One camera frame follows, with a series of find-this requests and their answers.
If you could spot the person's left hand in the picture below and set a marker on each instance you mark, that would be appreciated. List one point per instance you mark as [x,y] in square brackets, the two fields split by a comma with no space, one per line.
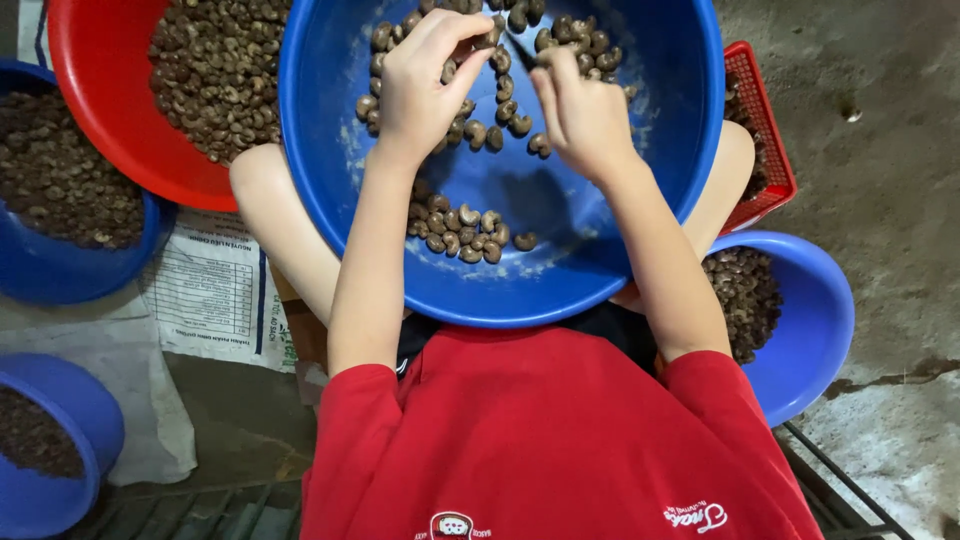
[416,97]

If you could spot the person's right hand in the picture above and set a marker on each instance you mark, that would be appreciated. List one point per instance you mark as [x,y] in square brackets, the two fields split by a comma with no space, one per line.
[592,120]

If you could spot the single brown cashew nut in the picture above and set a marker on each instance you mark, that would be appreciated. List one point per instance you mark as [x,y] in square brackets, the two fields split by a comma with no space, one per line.
[489,37]

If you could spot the small dark knife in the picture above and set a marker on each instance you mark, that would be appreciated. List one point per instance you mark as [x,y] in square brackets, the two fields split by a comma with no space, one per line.
[521,51]

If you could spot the group of unpeeled cashews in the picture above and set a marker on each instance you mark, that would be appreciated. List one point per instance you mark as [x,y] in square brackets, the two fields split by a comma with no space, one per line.
[506,112]
[461,232]

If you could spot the heap of brown cashews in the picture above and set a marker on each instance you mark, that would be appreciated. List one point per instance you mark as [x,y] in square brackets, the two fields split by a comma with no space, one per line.
[746,112]
[746,300]
[217,75]

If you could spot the person's left leg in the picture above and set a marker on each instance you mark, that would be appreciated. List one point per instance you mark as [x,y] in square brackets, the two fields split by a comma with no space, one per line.
[289,217]

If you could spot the red plastic mesh basket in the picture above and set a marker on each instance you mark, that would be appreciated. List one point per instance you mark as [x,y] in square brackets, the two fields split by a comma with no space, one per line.
[776,165]

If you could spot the large blue plastic basin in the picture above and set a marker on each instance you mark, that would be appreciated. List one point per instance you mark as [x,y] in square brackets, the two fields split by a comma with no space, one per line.
[495,289]

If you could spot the person's black shorts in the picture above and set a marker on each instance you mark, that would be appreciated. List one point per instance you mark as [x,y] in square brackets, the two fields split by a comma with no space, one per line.
[600,330]

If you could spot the white printed woven sack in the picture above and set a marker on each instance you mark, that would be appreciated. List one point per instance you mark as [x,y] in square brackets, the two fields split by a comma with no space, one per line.
[202,292]

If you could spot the red plastic basin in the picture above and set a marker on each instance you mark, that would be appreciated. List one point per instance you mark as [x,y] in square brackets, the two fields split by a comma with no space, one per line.
[105,97]

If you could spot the person's red shirt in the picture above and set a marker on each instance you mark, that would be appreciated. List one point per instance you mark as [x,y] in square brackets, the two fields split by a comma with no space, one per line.
[540,442]

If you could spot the heap of dark cashew husks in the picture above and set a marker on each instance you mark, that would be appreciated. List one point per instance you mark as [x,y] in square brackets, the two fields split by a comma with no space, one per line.
[60,180]
[34,439]

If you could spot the grey metal grate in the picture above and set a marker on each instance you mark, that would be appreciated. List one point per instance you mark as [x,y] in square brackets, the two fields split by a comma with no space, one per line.
[195,514]

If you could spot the black metal frame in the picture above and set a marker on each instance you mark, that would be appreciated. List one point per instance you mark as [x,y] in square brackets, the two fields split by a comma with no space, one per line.
[832,487]

